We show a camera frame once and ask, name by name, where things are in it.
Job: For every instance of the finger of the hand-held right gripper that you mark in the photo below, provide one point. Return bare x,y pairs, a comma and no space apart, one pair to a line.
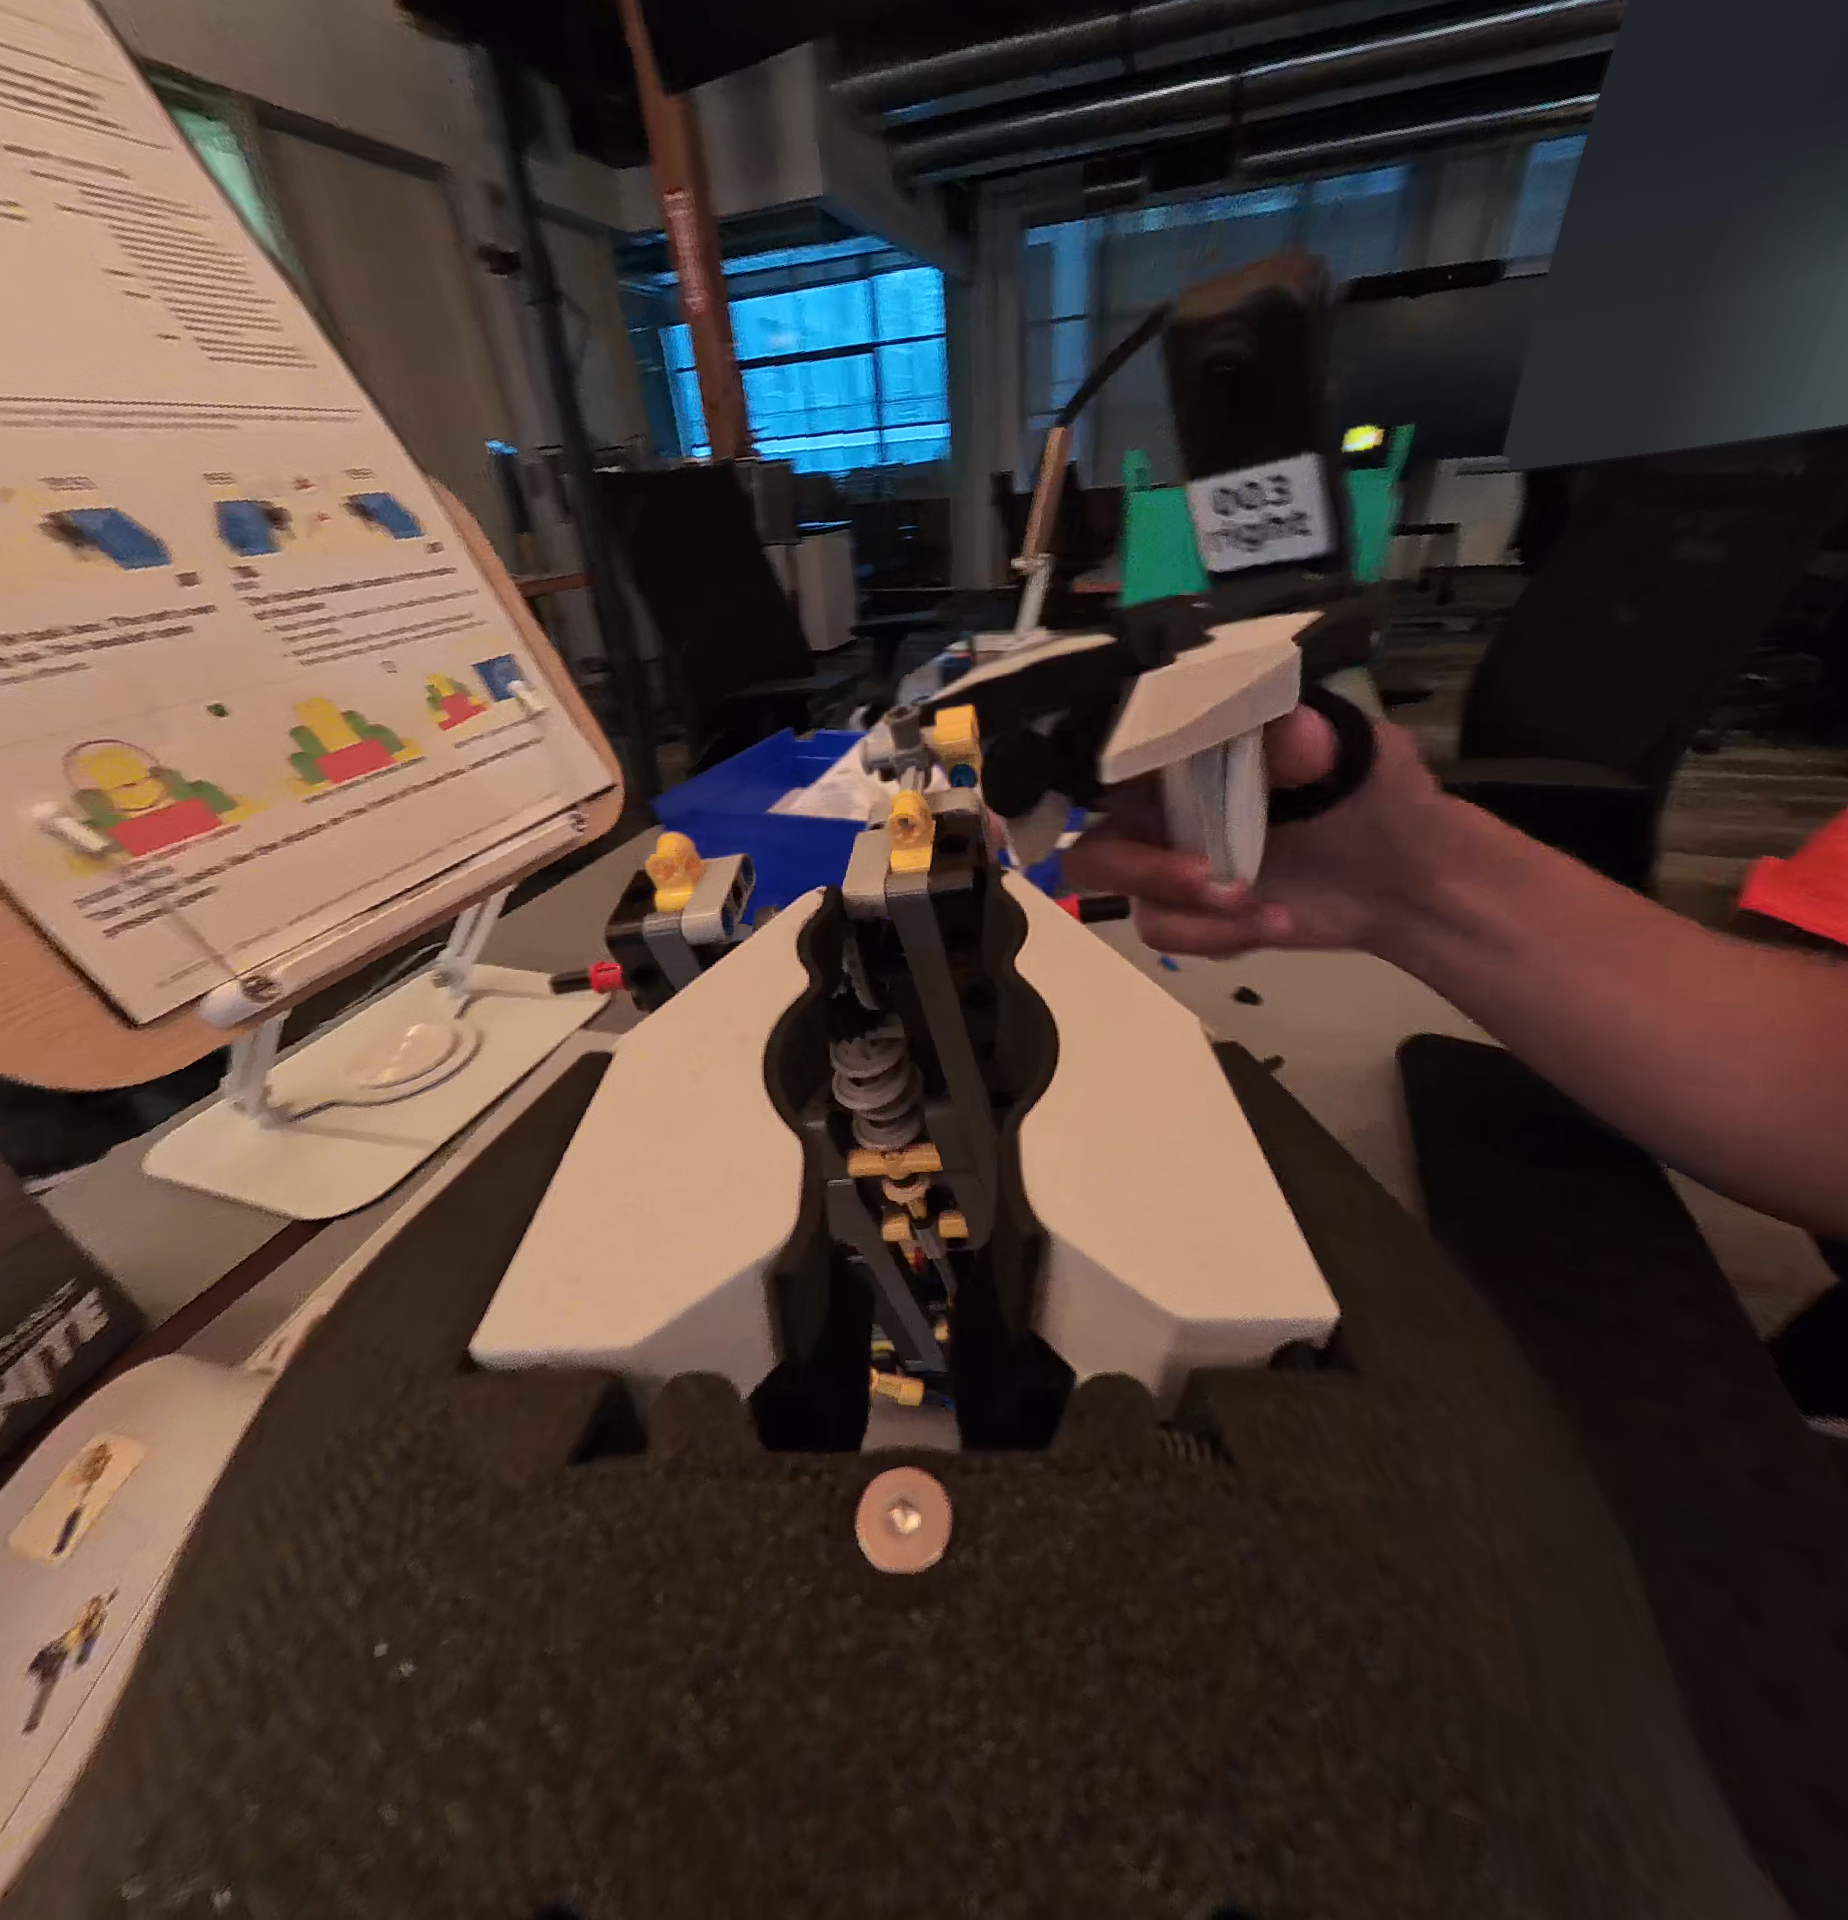
1210,696
1021,675

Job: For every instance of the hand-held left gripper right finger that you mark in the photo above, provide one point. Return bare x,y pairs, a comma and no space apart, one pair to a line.
1179,1200

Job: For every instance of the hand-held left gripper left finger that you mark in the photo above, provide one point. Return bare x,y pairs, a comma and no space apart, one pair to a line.
640,1200

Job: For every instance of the yellow connector piece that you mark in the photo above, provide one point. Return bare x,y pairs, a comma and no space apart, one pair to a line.
956,732

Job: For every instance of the grey axle connector piece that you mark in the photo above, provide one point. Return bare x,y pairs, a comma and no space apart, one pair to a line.
905,741

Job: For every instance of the yellow black brick car model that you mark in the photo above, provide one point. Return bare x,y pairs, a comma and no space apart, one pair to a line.
924,960

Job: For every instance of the person's right forearm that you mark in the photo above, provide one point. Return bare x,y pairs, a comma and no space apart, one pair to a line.
1660,1036

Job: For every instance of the grey desk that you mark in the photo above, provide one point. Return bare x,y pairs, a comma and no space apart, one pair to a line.
1345,1020

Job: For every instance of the person's right hand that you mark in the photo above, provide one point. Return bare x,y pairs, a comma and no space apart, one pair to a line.
1345,885

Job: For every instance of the green plastic bin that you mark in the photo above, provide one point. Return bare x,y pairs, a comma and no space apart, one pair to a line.
1157,540

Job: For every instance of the blue plastic bin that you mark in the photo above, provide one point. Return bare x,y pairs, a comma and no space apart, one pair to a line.
759,817

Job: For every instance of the toy car set box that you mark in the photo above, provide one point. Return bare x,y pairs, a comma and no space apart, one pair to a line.
25,1321

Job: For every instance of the orange traffic cone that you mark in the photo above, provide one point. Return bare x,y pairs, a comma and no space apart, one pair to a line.
1825,885

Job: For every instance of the open instruction booklet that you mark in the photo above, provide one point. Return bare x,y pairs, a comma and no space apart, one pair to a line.
85,1576

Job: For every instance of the printed instruction sheet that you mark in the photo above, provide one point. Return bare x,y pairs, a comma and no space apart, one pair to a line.
190,450

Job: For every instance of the wooden post red sign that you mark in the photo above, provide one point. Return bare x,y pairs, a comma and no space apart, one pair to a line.
691,226

